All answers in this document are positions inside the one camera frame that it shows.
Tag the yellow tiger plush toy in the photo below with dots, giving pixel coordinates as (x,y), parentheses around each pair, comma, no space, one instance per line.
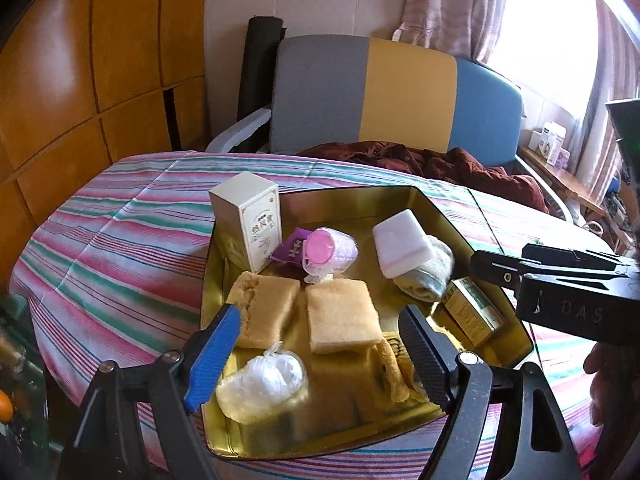
(396,379)

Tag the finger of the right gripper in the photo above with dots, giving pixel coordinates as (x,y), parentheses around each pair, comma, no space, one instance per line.
(501,270)
(569,258)

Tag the wooden side shelf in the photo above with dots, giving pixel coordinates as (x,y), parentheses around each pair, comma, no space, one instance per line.
(564,183)

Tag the white boxes on shelf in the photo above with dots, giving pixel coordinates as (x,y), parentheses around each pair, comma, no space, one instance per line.
(548,142)

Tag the pink patterned curtain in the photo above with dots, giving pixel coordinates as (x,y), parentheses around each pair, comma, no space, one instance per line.
(463,28)

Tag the small green box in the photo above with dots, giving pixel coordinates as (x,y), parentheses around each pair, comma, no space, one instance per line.
(471,309)

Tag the pink plastic cup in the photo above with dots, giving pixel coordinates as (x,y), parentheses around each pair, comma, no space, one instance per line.
(326,253)

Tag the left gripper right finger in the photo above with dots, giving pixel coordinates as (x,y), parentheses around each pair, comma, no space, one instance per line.
(532,440)

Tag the clear plastic bag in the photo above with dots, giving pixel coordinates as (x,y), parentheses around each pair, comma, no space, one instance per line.
(262,386)

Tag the dark red blanket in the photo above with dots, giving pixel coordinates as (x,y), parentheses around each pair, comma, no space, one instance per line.
(457,166)

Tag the yellow sponge block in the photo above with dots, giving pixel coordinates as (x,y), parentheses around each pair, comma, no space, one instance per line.
(341,317)

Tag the grey yellow blue headboard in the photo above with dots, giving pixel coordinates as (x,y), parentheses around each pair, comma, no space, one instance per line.
(335,88)

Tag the gold metal tin box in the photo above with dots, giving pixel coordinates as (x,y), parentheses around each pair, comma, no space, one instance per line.
(347,399)

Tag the wooden wardrobe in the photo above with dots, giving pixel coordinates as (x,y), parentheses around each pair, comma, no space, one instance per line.
(85,83)

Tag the white carton box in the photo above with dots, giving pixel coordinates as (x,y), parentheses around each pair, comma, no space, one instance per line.
(247,215)

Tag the orange fruit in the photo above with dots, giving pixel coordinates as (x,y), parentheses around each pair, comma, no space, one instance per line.
(6,408)

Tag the pink white plush toy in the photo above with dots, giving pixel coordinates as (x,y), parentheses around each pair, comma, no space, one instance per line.
(429,280)

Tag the person's right hand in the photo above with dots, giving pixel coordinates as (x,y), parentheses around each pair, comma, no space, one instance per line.
(606,364)

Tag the white foam block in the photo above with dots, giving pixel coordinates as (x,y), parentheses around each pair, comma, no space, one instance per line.
(401,244)

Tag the purple snack packet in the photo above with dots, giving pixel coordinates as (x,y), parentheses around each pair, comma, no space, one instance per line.
(291,250)

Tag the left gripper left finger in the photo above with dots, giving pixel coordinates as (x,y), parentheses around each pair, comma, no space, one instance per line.
(180,382)

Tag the white bed rail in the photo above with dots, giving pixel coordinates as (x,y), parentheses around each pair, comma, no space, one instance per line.
(241,131)

